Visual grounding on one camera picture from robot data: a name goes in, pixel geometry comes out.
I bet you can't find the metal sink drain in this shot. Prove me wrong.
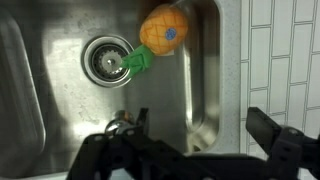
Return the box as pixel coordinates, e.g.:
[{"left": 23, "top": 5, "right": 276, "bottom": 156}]
[{"left": 80, "top": 34, "right": 136, "bottom": 89}]

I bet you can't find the orange toy pineapple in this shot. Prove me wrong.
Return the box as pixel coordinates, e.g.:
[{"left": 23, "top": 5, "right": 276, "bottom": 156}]
[{"left": 119, "top": 3, "right": 189, "bottom": 80}]

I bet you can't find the white tile pattern panel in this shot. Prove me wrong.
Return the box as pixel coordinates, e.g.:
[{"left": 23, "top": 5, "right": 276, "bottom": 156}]
[{"left": 239, "top": 0, "right": 320, "bottom": 180}]

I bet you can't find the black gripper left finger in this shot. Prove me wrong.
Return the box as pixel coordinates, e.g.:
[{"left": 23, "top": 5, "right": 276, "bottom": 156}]
[{"left": 66, "top": 107, "right": 188, "bottom": 180}]

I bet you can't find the stainless steel sink basin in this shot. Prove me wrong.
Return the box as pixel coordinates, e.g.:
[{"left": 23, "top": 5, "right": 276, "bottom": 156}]
[{"left": 0, "top": 0, "right": 242, "bottom": 178}]

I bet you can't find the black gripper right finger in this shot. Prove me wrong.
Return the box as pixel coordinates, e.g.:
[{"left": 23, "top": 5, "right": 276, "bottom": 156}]
[{"left": 245, "top": 106, "right": 320, "bottom": 180}]

